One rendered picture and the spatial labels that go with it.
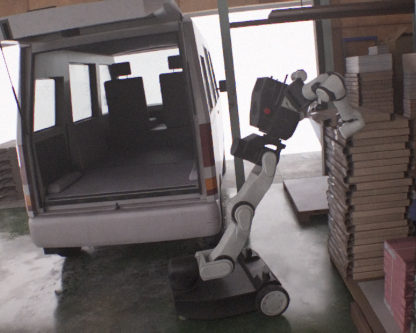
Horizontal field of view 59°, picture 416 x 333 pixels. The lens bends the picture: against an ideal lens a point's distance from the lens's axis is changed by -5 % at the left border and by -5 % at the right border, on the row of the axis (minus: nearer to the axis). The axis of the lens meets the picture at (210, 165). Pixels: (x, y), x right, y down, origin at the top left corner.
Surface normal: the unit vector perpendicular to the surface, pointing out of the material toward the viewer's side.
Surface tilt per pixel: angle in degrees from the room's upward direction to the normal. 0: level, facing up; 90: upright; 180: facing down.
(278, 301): 90
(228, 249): 90
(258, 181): 107
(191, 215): 85
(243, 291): 0
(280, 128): 99
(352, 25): 90
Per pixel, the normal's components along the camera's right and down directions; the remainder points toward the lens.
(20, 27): -0.01, 0.49
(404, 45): -0.04, 0.23
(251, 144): 0.20, 0.20
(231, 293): -0.11, -0.97
